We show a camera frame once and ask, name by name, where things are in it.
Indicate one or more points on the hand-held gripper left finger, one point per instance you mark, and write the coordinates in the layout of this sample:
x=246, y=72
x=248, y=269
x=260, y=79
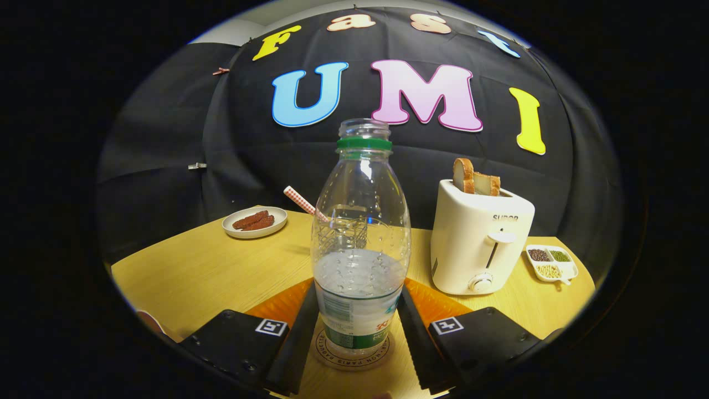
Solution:
x=296, y=343

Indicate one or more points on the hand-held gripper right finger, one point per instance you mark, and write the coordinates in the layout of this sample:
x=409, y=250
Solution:
x=418, y=343

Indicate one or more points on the round wooden coaster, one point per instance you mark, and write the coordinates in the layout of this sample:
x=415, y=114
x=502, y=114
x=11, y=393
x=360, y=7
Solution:
x=354, y=363

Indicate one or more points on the clear plastic bottle green label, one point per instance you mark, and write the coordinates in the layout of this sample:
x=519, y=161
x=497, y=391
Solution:
x=360, y=277

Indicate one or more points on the wooden table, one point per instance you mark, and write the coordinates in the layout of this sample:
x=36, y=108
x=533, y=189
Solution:
x=221, y=277

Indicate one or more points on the white toaster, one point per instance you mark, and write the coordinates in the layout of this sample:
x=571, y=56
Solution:
x=465, y=244

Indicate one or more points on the brown food piece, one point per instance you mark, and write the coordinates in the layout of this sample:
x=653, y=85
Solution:
x=260, y=223
x=249, y=219

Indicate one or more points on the small white plate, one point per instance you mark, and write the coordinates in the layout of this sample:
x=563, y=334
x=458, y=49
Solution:
x=278, y=217

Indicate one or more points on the red checked paper straw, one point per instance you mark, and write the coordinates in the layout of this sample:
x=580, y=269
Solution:
x=302, y=202

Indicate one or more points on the white divided snack tray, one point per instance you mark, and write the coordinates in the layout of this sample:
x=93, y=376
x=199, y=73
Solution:
x=569, y=269

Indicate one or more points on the toast bread slice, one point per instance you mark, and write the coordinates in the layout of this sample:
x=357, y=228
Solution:
x=462, y=174
x=487, y=184

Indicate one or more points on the white clip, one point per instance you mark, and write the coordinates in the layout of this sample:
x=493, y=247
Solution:
x=197, y=165

